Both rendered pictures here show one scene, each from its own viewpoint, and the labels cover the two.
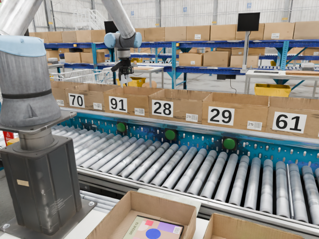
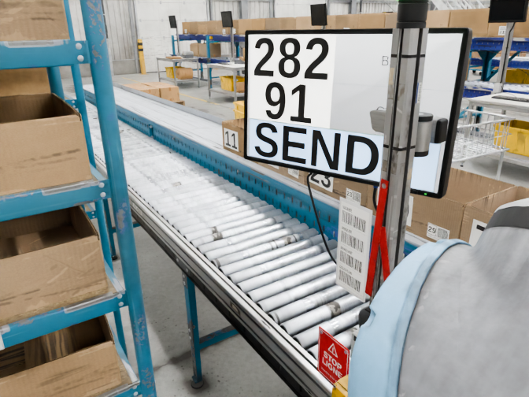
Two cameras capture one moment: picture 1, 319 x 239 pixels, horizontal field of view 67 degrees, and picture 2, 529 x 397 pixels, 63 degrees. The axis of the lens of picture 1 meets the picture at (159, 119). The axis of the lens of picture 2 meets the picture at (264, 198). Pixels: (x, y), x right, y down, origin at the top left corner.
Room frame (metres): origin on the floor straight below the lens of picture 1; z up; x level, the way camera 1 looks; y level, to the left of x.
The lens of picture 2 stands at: (0.65, 0.64, 1.56)
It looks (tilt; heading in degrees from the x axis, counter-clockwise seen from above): 22 degrees down; 33
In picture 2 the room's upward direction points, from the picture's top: 1 degrees counter-clockwise
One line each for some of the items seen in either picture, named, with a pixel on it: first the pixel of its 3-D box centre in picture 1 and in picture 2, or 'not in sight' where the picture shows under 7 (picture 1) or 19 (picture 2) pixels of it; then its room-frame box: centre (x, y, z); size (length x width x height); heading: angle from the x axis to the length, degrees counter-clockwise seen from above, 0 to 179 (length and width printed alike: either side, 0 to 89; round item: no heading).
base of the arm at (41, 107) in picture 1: (30, 104); not in sight; (0.81, 0.44, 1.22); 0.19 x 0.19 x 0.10
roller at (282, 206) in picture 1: (281, 187); not in sight; (1.01, -0.60, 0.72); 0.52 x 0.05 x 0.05; 155
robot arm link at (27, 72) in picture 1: (20, 63); not in sight; (0.81, 0.45, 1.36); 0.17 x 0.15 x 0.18; 67
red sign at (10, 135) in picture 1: (13, 140); (342, 369); (1.38, 0.91, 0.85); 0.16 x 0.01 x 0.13; 65
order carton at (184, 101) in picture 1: (181, 105); not in sight; (1.71, -0.16, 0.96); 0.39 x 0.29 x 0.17; 65
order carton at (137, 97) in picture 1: (135, 100); not in sight; (1.88, 0.19, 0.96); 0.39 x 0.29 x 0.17; 65
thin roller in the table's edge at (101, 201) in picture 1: (93, 199); not in sight; (0.92, 0.31, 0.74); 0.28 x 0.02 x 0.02; 68
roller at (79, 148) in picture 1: (84, 147); not in sight; (1.53, 0.53, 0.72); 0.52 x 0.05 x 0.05; 155
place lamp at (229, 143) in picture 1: (229, 143); not in sight; (1.35, -0.43, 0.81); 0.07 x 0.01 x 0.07; 65
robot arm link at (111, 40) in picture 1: (115, 40); not in sight; (1.63, 0.28, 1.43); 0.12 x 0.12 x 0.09; 67
